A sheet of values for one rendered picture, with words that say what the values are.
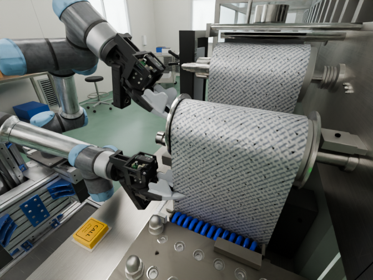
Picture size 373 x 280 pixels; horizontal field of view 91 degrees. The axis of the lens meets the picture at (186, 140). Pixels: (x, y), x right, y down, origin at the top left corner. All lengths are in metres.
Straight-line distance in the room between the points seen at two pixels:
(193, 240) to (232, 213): 0.11
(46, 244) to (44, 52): 1.35
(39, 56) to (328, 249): 0.75
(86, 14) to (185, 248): 0.55
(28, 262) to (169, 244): 1.30
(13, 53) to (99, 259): 0.54
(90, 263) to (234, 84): 0.63
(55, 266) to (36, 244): 1.03
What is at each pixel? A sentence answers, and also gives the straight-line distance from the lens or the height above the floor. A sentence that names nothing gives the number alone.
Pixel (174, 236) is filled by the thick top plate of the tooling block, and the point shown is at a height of 1.03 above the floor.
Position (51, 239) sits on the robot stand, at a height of 0.21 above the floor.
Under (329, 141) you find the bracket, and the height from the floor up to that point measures 1.29.
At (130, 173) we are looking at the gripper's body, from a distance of 0.48.
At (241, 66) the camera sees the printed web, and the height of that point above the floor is 1.36.
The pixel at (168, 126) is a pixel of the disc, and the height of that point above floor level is 1.28.
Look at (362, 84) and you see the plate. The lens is 0.48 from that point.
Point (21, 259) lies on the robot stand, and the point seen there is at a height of 0.21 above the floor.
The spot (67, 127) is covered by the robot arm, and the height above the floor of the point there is 0.96.
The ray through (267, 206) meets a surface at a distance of 0.41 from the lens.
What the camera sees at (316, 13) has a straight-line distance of 1.33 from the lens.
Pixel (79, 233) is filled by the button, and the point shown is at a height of 0.92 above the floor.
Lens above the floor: 1.44
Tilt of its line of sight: 31 degrees down
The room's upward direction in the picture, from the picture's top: straight up
